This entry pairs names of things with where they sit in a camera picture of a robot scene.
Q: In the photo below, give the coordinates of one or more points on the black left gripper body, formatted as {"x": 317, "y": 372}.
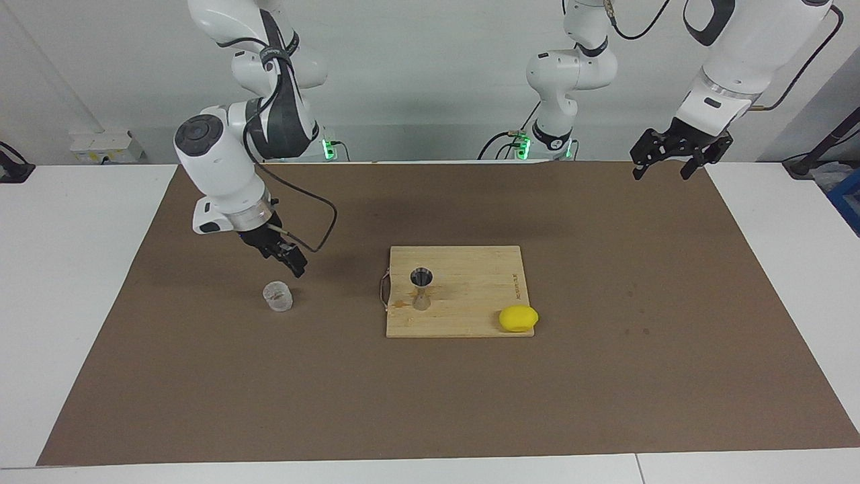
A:
{"x": 682, "y": 140}

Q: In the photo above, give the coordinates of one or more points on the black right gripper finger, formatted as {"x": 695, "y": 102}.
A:
{"x": 297, "y": 257}
{"x": 296, "y": 270}

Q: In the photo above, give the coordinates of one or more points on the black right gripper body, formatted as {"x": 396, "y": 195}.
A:
{"x": 269, "y": 238}

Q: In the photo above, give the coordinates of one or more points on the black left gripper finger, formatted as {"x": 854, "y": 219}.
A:
{"x": 641, "y": 171}
{"x": 693, "y": 168}

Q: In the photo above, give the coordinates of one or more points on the clear plastic cup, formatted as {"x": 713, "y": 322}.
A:
{"x": 278, "y": 298}

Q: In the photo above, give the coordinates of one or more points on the steel jigger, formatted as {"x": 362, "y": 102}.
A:
{"x": 421, "y": 277}

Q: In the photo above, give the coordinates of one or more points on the brown table mat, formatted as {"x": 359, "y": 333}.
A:
{"x": 269, "y": 390}

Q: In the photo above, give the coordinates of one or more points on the black stand leg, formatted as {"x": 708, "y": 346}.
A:
{"x": 816, "y": 153}

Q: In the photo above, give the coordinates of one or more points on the clear plastic bag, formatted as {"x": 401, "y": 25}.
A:
{"x": 832, "y": 176}

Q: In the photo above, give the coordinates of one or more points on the blue crate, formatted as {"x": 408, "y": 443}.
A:
{"x": 848, "y": 202}

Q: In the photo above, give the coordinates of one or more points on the wooden cutting board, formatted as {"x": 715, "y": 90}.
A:
{"x": 470, "y": 282}

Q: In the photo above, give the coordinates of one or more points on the white power strip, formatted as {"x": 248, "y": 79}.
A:
{"x": 104, "y": 144}

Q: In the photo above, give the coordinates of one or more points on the yellow lemon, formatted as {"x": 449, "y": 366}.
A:
{"x": 518, "y": 318}

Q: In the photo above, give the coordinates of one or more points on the black clamp mount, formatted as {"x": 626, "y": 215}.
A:
{"x": 13, "y": 171}

